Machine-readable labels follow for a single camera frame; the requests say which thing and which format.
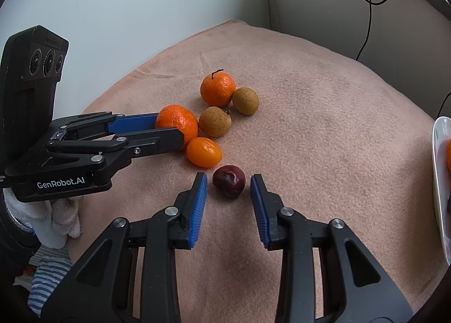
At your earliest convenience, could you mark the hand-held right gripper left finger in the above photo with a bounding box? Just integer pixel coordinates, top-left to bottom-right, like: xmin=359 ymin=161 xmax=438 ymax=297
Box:
xmin=40 ymin=172 xmax=208 ymax=323

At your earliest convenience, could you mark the small orange kumquat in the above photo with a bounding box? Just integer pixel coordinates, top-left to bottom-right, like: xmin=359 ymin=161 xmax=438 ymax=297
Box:
xmin=186 ymin=137 xmax=223 ymax=168

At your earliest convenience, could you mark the black ring light cable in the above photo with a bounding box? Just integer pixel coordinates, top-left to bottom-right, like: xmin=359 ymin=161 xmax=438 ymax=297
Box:
xmin=439 ymin=92 xmax=451 ymax=121

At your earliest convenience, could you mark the striped cloth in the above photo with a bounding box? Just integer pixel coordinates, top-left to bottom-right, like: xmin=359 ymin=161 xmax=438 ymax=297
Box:
xmin=14 ymin=245 xmax=74 ymax=317

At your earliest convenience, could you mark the brown longan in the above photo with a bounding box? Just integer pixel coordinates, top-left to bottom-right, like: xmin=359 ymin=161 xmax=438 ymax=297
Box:
xmin=199 ymin=106 xmax=233 ymax=138
xmin=232 ymin=87 xmax=260 ymax=116

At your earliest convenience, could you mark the white board panel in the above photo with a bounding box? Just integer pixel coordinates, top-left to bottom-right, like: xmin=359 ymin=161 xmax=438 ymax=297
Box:
xmin=7 ymin=0 xmax=273 ymax=122

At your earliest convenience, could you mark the stemless mandarin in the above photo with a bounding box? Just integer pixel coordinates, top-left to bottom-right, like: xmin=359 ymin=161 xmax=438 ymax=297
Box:
xmin=155 ymin=105 xmax=200 ymax=151

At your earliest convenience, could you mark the stemless dark cherry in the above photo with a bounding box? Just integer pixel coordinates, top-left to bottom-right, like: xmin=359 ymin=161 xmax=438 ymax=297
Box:
xmin=212 ymin=164 xmax=246 ymax=199

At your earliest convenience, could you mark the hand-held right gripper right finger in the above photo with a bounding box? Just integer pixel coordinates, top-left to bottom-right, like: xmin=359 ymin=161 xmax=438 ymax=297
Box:
xmin=250 ymin=174 xmax=414 ymax=323

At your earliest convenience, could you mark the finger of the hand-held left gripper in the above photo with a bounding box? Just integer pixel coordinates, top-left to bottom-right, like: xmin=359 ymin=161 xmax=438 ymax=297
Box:
xmin=46 ymin=127 xmax=185 ymax=169
xmin=51 ymin=111 xmax=160 ymax=141

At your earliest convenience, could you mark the mandarin with stem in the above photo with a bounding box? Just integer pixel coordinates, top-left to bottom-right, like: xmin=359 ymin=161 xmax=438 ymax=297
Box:
xmin=200 ymin=69 xmax=236 ymax=108

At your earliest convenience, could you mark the floral white plate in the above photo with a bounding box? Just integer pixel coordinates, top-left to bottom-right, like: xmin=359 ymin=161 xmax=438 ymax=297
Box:
xmin=432 ymin=116 xmax=451 ymax=256

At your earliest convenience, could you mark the person's left hand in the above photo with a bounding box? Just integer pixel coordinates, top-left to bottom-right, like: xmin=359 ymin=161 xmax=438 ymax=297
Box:
xmin=3 ymin=189 xmax=82 ymax=249

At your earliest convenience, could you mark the pink blanket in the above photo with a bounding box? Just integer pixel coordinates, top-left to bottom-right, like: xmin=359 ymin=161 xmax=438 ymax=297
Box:
xmin=68 ymin=20 xmax=448 ymax=323

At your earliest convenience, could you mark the black power cable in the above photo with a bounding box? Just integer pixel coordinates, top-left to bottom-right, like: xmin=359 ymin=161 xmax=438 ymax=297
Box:
xmin=329 ymin=0 xmax=409 ymax=61

